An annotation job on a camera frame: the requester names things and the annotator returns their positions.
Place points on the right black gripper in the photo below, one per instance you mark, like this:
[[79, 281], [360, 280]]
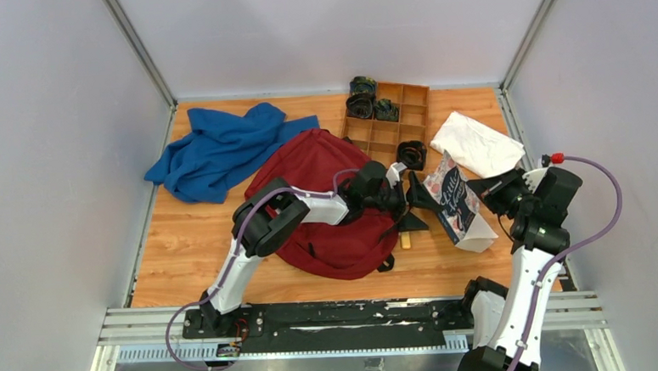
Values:
[[489, 186]]

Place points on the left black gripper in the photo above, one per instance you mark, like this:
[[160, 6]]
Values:
[[407, 197]]

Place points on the Little Women book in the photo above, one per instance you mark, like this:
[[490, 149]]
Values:
[[460, 214]]

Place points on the red backpack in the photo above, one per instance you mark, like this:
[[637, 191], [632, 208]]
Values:
[[338, 238]]

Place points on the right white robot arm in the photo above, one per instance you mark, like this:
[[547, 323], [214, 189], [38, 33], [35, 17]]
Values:
[[508, 321]]

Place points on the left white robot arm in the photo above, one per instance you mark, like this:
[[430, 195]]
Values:
[[260, 226]]

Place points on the white folded cloth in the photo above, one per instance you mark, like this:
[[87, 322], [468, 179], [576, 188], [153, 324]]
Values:
[[479, 148]]

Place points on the rolled tie with orange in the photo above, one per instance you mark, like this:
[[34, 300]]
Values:
[[412, 154]]

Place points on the wooden divided tray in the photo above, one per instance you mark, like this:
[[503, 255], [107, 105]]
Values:
[[381, 139]]

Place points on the rolled green tie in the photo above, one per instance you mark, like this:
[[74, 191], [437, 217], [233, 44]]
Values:
[[386, 110]]

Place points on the rolled dark tie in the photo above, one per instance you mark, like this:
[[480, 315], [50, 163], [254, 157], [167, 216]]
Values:
[[360, 106]]

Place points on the blue cloth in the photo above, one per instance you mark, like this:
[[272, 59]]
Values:
[[222, 150]]

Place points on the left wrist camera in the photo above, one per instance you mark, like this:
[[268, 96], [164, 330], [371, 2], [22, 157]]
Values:
[[394, 173]]

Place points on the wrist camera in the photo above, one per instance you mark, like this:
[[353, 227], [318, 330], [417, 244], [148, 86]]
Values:
[[533, 178], [394, 173]]

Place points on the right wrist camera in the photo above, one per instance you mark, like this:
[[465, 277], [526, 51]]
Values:
[[533, 178]]

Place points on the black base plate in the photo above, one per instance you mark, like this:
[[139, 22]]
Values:
[[334, 325]]

